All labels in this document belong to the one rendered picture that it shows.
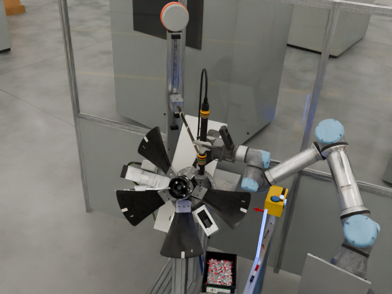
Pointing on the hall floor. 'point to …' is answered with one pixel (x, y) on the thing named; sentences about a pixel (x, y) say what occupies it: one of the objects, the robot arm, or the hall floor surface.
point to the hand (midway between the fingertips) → (197, 138)
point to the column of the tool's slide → (172, 136)
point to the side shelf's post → (204, 244)
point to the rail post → (265, 266)
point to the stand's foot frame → (165, 284)
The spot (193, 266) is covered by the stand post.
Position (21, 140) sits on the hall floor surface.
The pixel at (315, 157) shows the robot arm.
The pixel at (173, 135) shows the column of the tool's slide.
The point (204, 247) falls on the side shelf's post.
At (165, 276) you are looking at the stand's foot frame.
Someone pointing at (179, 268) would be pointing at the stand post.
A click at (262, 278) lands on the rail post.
